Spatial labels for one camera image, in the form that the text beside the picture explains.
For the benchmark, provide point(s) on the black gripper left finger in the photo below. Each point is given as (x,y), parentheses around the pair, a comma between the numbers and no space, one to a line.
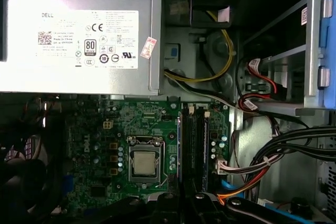
(168,213)

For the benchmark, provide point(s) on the black open PC case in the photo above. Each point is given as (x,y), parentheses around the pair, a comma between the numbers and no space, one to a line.
(199,51)

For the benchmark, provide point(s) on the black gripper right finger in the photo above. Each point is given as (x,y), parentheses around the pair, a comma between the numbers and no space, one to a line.
(204,213)

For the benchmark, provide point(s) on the green motherboard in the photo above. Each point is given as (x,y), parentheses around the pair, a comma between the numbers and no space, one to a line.
(105,134)

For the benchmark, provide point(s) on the silver CPU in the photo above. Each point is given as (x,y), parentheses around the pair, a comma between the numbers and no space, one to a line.
(143,163)

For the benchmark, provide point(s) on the black case fan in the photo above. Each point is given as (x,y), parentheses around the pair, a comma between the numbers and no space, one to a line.
(23,182)

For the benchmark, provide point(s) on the CPU socket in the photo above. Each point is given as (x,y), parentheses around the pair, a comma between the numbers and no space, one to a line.
(162,155)

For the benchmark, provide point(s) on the green RAM stick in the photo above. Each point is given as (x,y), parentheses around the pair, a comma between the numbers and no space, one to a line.
(179,142)

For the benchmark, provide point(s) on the blue drive carrier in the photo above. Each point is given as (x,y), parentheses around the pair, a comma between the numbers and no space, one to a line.
(329,51)

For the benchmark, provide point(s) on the grey power supply unit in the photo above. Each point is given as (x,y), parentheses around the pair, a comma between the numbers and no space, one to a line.
(78,77)

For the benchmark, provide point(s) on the silver drive cage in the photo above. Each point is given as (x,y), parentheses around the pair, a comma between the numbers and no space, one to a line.
(312,51)

